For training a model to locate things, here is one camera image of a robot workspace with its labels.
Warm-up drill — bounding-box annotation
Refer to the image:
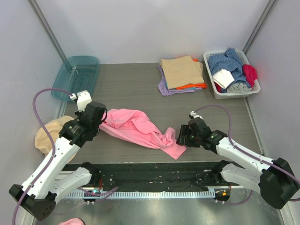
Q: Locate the aluminium frame post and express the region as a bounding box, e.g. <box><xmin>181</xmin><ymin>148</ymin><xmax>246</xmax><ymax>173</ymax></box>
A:
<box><xmin>28</xmin><ymin>0</ymin><xmax>67</xmax><ymax>61</ymax></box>
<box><xmin>242</xmin><ymin>0</ymin><xmax>279</xmax><ymax>54</ymax></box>

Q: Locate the pink cloth at bottom edge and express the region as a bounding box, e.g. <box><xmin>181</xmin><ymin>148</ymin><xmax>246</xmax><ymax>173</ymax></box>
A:
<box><xmin>59</xmin><ymin>218</ymin><xmax>85</xmax><ymax>225</ymax></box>

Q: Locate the white slotted cable duct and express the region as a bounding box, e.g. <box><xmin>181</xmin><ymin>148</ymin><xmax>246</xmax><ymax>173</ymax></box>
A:
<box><xmin>65</xmin><ymin>189</ymin><xmax>215</xmax><ymax>199</ymax></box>

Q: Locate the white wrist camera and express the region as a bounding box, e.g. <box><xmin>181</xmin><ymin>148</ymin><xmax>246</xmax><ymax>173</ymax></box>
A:
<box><xmin>69</xmin><ymin>90</ymin><xmax>92</xmax><ymax>112</ymax></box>
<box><xmin>189</xmin><ymin>111</ymin><xmax>203</xmax><ymax>120</ymax></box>

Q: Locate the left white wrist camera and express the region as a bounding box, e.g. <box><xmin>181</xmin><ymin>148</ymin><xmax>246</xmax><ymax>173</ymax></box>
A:
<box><xmin>69</xmin><ymin>90</ymin><xmax>92</xmax><ymax>112</ymax></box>

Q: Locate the pink t shirt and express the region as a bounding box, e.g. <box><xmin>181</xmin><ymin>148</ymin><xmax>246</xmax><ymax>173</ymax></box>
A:
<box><xmin>99</xmin><ymin>109</ymin><xmax>187</xmax><ymax>160</ymax></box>

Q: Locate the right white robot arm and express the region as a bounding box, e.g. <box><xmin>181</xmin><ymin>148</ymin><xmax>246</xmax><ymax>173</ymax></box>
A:
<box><xmin>176</xmin><ymin>117</ymin><xmax>300</xmax><ymax>210</ymax></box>

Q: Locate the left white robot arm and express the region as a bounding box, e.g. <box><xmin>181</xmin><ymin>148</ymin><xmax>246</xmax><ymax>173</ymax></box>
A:
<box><xmin>9</xmin><ymin>101</ymin><xmax>107</xmax><ymax>221</ymax></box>

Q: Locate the teal folded t shirt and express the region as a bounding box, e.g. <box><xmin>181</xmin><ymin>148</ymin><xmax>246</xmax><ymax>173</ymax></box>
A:
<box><xmin>165</xmin><ymin>81</ymin><xmax>195</xmax><ymax>89</ymax></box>

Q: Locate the left aluminium frame post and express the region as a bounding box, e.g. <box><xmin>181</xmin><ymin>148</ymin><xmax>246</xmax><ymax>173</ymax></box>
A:
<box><xmin>28</xmin><ymin>0</ymin><xmax>67</xmax><ymax>61</ymax></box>

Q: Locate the lavender folded t shirt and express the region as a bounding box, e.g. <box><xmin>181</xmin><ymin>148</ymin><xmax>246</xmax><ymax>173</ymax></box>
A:
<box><xmin>157</xmin><ymin>65</ymin><xmax>202</xmax><ymax>96</ymax></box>

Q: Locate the white cloth in basket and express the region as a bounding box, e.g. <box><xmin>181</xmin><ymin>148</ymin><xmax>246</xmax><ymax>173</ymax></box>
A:
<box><xmin>212</xmin><ymin>69</ymin><xmax>235</xmax><ymax>89</ymax></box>

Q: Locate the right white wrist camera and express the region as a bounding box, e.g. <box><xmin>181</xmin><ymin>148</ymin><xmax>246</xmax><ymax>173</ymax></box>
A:
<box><xmin>189</xmin><ymin>111</ymin><xmax>203</xmax><ymax>120</ymax></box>

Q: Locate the beige crumpled cloth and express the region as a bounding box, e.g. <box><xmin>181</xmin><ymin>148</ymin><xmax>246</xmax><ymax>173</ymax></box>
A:
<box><xmin>34</xmin><ymin>115</ymin><xmax>74</xmax><ymax>157</ymax></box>

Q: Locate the grey cloth in basket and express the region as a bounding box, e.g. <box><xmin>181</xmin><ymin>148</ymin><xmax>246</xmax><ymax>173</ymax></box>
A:
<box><xmin>226</xmin><ymin>82</ymin><xmax>252</xmax><ymax>94</ymax></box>

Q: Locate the magenta cloth in basket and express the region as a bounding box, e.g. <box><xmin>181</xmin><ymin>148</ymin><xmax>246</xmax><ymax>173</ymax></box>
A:
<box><xmin>242</xmin><ymin>64</ymin><xmax>257</xmax><ymax>88</ymax></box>

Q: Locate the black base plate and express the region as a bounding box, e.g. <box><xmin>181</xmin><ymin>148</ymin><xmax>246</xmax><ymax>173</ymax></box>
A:
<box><xmin>60</xmin><ymin>160</ymin><xmax>241</xmax><ymax>192</ymax></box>

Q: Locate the orange folded t shirt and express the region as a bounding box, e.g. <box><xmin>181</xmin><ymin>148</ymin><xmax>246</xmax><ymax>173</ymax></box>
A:
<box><xmin>176</xmin><ymin>59</ymin><xmax>208</xmax><ymax>90</ymax></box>

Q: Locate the beige folded t shirt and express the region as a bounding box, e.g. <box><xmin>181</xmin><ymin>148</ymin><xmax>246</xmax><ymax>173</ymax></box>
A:
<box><xmin>160</xmin><ymin>55</ymin><xmax>204</xmax><ymax>85</ymax></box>

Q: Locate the red cloth in basket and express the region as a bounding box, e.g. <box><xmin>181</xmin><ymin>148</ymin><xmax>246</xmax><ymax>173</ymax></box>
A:
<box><xmin>214</xmin><ymin>83</ymin><xmax>222</xmax><ymax>93</ymax></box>

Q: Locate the white plastic basket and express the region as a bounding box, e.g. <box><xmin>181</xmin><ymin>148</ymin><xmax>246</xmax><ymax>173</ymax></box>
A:
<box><xmin>203</xmin><ymin>48</ymin><xmax>261</xmax><ymax>99</ymax></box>

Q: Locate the teal plastic bin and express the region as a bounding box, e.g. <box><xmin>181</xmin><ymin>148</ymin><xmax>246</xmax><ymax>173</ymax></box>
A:
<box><xmin>53</xmin><ymin>56</ymin><xmax>100</xmax><ymax>94</ymax></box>

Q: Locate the right aluminium frame post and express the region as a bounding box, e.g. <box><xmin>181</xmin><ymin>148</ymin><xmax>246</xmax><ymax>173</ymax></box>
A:
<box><xmin>242</xmin><ymin>0</ymin><xmax>279</xmax><ymax>54</ymax></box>

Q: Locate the blue checked shirt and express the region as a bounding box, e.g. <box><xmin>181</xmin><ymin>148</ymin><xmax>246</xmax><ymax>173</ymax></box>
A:
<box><xmin>208</xmin><ymin>48</ymin><xmax>251</xmax><ymax>91</ymax></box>

